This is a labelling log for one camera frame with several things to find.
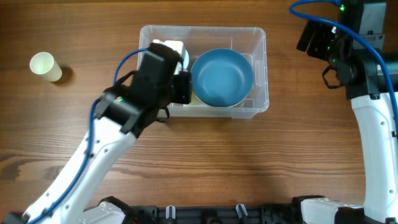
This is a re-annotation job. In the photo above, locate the light blue plastic bowl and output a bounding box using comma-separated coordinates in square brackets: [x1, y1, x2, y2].
[182, 50, 190, 70]

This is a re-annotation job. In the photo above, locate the pale green plastic cup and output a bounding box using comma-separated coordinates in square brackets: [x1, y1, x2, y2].
[29, 52, 62, 82]

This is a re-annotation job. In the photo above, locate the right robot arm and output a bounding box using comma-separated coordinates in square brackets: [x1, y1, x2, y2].
[297, 0, 397, 223]

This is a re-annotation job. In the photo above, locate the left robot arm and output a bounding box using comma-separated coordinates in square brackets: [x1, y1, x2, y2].
[4, 40, 192, 223]

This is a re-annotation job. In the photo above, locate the right blue cable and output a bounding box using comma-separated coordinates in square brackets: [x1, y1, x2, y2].
[289, 0, 398, 131]

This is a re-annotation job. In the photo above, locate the blue cable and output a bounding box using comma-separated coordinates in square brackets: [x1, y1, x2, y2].
[26, 47, 149, 224]
[289, 0, 398, 131]

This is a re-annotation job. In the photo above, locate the left blue cable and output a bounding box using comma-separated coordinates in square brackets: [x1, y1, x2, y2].
[26, 47, 149, 224]

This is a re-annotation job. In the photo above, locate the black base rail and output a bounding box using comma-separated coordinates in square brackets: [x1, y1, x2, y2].
[127, 203, 303, 224]

